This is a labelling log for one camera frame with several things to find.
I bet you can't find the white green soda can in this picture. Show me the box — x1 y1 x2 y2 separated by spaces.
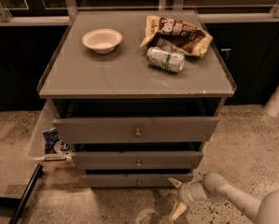
146 47 185 73

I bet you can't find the white paper bowl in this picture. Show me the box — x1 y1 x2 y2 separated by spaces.
82 29 122 54

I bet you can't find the grey drawer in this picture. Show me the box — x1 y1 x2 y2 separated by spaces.
71 151 203 170
53 117 218 144
83 170 193 188

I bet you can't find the brown chip bag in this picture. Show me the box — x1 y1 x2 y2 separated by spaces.
141 15 213 57

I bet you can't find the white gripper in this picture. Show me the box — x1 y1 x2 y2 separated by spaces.
169 178 208 221

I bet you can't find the grey bottom drawer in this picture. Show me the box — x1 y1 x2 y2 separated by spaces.
83 170 193 188

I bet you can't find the clear plastic bin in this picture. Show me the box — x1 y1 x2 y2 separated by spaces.
28 103 73 167

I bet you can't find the grey top drawer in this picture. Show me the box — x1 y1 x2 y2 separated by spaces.
53 117 218 144

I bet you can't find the blue snack package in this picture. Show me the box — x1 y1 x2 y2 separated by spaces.
42 128 60 154

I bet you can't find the grey drawer cabinet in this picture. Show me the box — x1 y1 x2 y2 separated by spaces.
39 11 235 175

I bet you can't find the grey middle drawer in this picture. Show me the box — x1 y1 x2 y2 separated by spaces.
71 151 203 170

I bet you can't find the metal railing frame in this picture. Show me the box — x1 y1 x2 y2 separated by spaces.
0 0 279 27

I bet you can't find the black floor rail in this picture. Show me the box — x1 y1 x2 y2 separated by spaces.
8 164 43 224

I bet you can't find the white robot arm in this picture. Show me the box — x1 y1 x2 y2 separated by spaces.
170 85 279 224

